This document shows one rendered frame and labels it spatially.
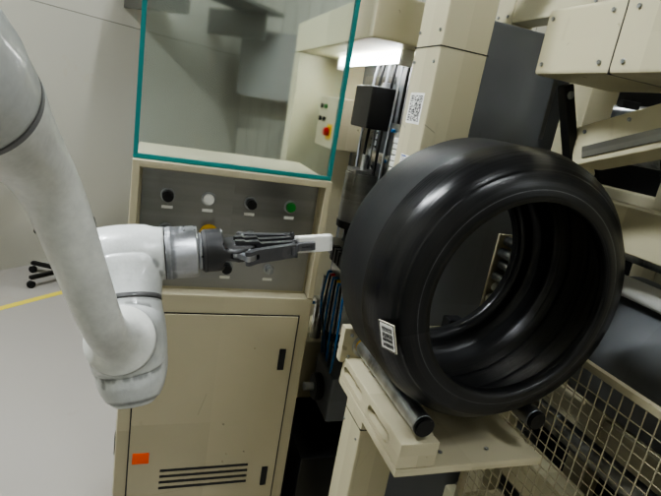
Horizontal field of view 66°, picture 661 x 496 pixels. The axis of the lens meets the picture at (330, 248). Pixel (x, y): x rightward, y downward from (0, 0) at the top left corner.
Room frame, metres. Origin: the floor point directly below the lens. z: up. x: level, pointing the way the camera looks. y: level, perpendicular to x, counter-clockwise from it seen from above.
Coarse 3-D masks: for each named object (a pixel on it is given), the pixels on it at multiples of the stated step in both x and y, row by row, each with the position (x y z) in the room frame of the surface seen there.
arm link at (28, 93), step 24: (0, 24) 0.34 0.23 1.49; (0, 48) 0.34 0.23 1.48; (24, 48) 0.37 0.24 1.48; (0, 72) 0.34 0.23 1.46; (24, 72) 0.36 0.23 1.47; (0, 96) 0.34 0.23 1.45; (24, 96) 0.37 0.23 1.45; (0, 120) 0.35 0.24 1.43; (24, 120) 0.38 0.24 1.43; (0, 144) 0.37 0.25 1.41
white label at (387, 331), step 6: (384, 324) 0.85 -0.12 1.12; (390, 324) 0.84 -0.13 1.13; (384, 330) 0.86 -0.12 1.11; (390, 330) 0.84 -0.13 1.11; (384, 336) 0.86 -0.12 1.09; (390, 336) 0.85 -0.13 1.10; (384, 342) 0.86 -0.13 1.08; (390, 342) 0.85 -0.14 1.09; (390, 348) 0.85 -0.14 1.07; (396, 348) 0.84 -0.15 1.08
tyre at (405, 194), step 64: (384, 192) 1.01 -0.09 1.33; (448, 192) 0.89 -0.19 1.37; (512, 192) 0.90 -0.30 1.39; (576, 192) 0.94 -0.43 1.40; (384, 256) 0.88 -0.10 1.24; (448, 256) 0.86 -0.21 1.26; (512, 256) 1.27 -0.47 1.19; (576, 256) 1.16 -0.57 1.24; (384, 320) 0.86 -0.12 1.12; (512, 320) 1.23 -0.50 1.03; (576, 320) 1.11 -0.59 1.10; (448, 384) 0.88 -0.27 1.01; (512, 384) 0.97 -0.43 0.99
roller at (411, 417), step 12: (360, 348) 1.17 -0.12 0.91; (372, 360) 1.11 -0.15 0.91; (372, 372) 1.09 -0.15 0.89; (384, 372) 1.05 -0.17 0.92; (384, 384) 1.03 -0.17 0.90; (396, 396) 0.97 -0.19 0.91; (408, 408) 0.92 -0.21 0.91; (420, 408) 0.92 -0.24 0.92; (408, 420) 0.90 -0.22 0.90; (420, 420) 0.88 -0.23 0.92; (432, 420) 0.89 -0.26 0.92; (420, 432) 0.88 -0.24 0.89
